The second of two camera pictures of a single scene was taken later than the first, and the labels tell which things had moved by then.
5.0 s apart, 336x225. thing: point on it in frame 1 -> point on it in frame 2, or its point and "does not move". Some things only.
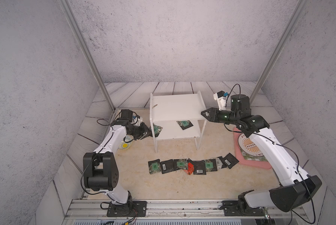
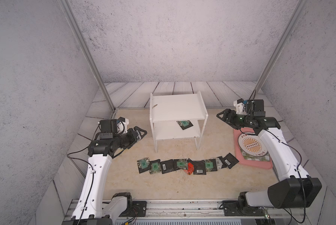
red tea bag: [190, 168] does not move
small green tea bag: [209, 165] does not move
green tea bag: [157, 129] -> [143, 165]
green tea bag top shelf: [182, 163] does not move
